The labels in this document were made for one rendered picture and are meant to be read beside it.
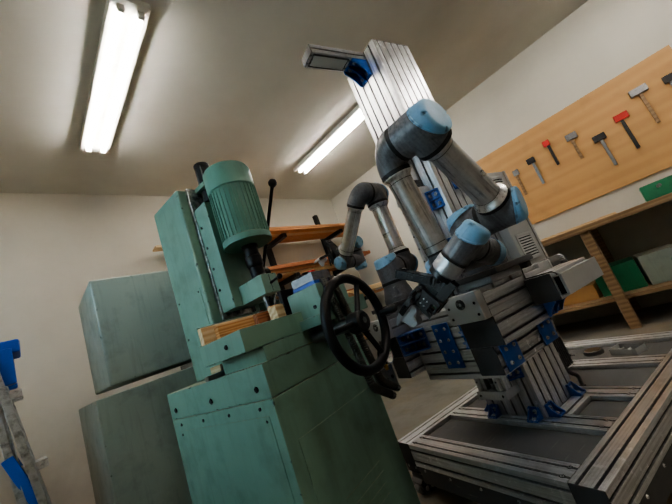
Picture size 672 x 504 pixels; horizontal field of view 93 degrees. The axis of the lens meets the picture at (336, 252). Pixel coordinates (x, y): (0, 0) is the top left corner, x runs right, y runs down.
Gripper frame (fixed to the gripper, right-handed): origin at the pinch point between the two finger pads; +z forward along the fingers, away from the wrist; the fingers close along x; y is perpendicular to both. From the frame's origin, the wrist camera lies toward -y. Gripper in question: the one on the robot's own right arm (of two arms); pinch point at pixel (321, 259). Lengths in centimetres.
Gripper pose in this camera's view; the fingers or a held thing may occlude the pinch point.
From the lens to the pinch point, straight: 211.0
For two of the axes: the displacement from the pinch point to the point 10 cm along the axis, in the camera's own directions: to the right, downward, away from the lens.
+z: -6.3, 3.8, 6.7
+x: 6.4, -2.3, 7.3
